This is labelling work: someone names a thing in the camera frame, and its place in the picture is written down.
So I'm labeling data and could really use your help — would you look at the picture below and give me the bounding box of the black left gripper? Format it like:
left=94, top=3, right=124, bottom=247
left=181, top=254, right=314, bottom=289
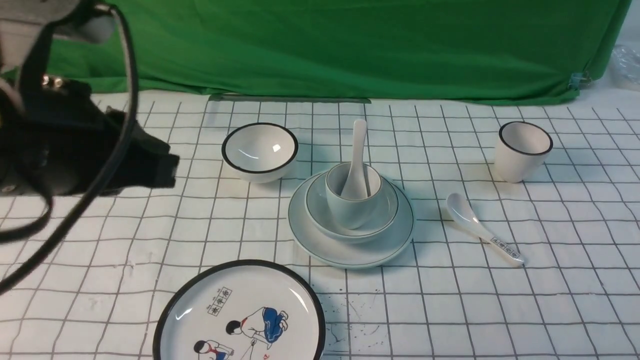
left=1, top=81, right=179, bottom=196

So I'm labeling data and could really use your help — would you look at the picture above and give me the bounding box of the pale green shallow bowl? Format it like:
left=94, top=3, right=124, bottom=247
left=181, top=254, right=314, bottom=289
left=305, top=173, right=399, bottom=244

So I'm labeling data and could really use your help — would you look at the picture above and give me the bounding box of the plain white ceramic spoon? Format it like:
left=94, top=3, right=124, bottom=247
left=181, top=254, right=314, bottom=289
left=341, top=119, right=370, bottom=201

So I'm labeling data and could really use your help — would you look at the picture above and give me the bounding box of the pale green cup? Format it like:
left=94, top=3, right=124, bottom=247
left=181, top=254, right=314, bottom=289
left=324, top=162, right=384, bottom=229

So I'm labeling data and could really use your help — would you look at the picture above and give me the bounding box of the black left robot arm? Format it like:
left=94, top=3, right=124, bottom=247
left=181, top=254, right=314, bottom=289
left=1, top=0, right=179, bottom=197

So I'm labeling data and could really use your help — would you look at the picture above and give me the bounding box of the black-rimmed white bowl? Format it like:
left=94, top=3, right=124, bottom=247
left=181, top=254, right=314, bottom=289
left=221, top=122, right=300, bottom=183

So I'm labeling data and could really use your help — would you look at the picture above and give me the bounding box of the black-rimmed cartoon plate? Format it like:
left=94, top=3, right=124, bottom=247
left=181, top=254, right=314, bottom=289
left=151, top=259, right=326, bottom=360

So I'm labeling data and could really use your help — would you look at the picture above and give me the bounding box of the pale green round plate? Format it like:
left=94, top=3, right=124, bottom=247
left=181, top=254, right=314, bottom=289
left=288, top=171, right=416, bottom=269

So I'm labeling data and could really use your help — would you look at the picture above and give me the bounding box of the white spoon with lettering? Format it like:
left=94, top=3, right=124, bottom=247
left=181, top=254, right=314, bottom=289
left=445, top=193, right=525, bottom=267

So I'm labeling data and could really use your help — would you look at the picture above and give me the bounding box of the white checkered tablecloth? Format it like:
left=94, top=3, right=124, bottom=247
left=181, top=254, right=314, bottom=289
left=1, top=93, right=640, bottom=360

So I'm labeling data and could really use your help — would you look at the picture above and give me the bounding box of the green backdrop cloth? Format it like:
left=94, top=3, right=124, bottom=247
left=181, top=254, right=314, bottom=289
left=0, top=0, right=634, bottom=107

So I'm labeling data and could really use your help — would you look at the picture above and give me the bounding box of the black-rimmed white cup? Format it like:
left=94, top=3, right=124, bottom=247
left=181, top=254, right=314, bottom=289
left=494, top=121, right=554, bottom=183

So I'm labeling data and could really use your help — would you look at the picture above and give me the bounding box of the metal binder clip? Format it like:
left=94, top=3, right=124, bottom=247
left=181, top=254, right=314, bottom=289
left=567, top=71, right=594, bottom=91

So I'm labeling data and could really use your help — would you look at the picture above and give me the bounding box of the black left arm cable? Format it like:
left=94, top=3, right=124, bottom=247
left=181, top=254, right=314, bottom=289
left=0, top=2, right=141, bottom=296

